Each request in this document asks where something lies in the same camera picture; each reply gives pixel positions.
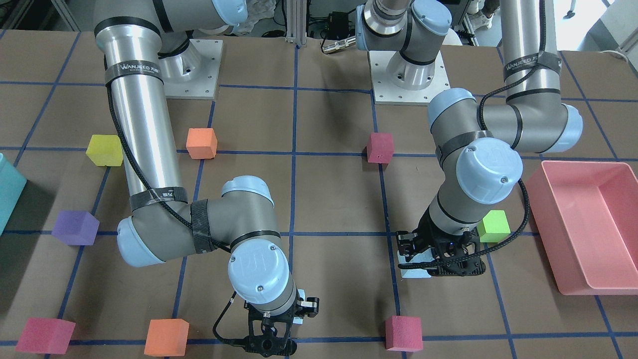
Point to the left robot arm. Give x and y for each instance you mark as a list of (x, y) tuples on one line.
[(478, 144)]

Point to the green foam block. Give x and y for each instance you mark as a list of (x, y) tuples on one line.
[(494, 227)]

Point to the teal plastic bin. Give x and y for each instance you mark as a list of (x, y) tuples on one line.
[(12, 183)]

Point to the orange foam block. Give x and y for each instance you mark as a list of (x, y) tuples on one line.
[(201, 144), (167, 338)]

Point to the magenta foam block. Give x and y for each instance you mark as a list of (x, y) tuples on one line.
[(380, 148)]

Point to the yellow foam block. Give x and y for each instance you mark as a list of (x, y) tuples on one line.
[(105, 150)]

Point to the orange foam block near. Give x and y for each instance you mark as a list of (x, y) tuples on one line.
[(167, 338)]

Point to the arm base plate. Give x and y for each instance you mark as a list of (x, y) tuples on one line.
[(193, 74), (397, 82)]

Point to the orange foam block far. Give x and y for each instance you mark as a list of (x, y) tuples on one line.
[(201, 144)]

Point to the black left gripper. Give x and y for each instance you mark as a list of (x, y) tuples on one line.
[(426, 227)]

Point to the aluminium extrusion post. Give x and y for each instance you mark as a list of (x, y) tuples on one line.
[(296, 11)]

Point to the purple foam block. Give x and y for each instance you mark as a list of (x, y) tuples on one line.
[(76, 227)]

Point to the pink plastic bin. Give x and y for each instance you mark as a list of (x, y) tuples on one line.
[(587, 217)]

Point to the pink foam block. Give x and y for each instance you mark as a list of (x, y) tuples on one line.
[(45, 336), (403, 334)]

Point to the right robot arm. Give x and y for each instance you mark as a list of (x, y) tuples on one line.
[(136, 38)]

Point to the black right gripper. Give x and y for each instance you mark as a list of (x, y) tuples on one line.
[(309, 306)]

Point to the black electronics box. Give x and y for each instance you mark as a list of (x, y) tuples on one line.
[(338, 25)]

